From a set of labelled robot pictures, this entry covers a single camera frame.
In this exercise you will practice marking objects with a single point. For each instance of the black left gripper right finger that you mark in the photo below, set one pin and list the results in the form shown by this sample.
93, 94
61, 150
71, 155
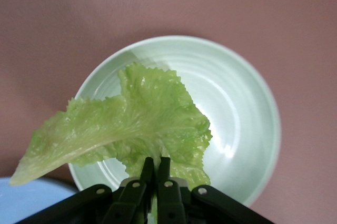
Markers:
171, 200

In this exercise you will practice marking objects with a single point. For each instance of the blue round plate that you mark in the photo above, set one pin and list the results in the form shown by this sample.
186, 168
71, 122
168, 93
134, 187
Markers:
29, 203

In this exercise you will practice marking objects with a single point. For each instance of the brown table mat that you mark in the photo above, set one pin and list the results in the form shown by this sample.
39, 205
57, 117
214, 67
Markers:
52, 24

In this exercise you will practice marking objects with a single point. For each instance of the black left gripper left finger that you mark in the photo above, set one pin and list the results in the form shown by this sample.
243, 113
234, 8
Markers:
123, 203

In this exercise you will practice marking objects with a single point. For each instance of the green lettuce leaf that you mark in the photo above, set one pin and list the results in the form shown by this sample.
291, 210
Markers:
137, 126

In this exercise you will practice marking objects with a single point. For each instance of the pale green round plate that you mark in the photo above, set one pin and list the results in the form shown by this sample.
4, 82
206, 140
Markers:
231, 108

